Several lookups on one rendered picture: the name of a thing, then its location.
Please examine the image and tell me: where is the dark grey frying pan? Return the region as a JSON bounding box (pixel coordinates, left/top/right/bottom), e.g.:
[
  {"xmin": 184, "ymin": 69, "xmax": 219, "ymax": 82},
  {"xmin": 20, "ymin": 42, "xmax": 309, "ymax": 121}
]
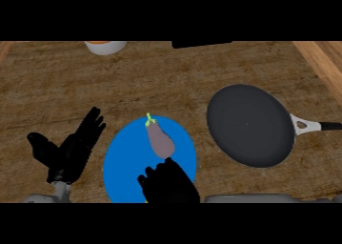
[{"xmin": 206, "ymin": 83, "xmax": 342, "ymax": 169}]

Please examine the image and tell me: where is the black flat object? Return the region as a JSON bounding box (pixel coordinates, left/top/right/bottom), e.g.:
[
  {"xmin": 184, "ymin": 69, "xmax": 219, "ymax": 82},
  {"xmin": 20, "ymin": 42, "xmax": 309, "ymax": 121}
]
[{"xmin": 172, "ymin": 40, "xmax": 234, "ymax": 50}]

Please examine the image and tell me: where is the purple eggplant with green stem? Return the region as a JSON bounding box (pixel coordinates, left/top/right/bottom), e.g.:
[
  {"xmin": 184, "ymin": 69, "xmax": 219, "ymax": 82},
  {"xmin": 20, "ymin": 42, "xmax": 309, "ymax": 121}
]
[{"xmin": 144, "ymin": 112, "xmax": 178, "ymax": 159}]

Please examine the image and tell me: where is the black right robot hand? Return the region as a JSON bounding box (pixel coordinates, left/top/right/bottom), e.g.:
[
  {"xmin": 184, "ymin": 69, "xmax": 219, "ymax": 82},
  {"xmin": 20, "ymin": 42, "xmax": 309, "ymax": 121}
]
[{"xmin": 138, "ymin": 156, "xmax": 203, "ymax": 204}]

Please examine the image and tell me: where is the blue round plate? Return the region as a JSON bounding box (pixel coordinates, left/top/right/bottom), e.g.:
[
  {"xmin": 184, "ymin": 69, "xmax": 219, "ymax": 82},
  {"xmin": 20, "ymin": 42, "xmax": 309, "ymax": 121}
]
[{"xmin": 103, "ymin": 114, "xmax": 200, "ymax": 204}]

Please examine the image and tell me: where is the white bowl with orange content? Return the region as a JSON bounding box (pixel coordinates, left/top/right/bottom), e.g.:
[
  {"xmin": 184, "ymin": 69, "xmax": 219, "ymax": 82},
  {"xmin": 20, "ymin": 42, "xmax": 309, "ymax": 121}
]
[{"xmin": 83, "ymin": 40, "xmax": 129, "ymax": 56}]

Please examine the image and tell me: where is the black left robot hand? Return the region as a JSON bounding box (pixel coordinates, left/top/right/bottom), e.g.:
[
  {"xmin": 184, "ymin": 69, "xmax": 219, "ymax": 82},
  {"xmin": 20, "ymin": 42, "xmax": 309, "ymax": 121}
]
[{"xmin": 26, "ymin": 106, "xmax": 108, "ymax": 185}]

